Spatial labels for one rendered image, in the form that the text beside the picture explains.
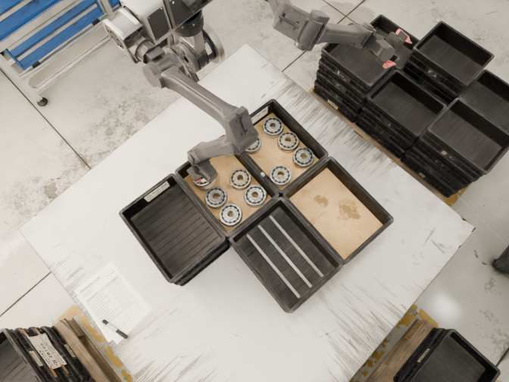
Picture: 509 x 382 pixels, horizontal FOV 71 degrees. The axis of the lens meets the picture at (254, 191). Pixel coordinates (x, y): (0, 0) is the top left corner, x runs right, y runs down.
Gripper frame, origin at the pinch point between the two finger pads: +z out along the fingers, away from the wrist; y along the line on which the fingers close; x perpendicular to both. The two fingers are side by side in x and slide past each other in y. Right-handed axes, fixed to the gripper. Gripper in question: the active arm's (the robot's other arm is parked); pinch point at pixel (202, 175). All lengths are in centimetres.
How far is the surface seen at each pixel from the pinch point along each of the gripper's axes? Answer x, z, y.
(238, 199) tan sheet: -18.3, 4.5, 6.3
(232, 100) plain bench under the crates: 32, 20, 42
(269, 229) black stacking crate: -38.3, 3.4, 8.4
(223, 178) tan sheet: -5.4, 5.1, 7.4
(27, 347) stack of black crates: -3, 39, -118
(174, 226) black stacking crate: -9.5, 5.5, -24.0
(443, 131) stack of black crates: -55, 35, 133
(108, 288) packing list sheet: -10, 19, -66
